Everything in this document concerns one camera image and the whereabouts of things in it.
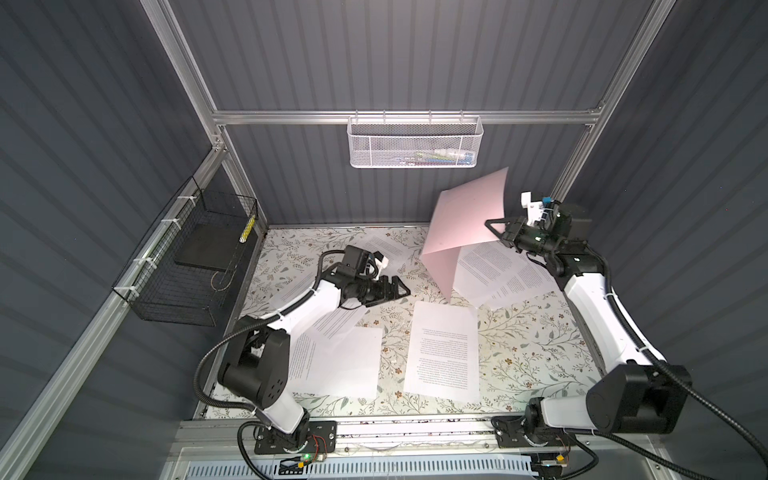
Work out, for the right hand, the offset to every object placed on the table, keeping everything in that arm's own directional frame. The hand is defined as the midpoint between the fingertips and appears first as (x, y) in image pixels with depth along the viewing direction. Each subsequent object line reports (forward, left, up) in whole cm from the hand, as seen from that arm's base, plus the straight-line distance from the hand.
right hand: (489, 226), depth 74 cm
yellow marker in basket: (+4, +65, -4) cm, 65 cm away
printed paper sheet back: (+19, +24, -33) cm, 45 cm away
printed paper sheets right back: (+10, -10, -33) cm, 36 cm away
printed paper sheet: (-24, +36, -33) cm, 55 cm away
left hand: (-7, +23, -20) cm, 31 cm away
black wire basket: (-10, +75, -4) cm, 76 cm away
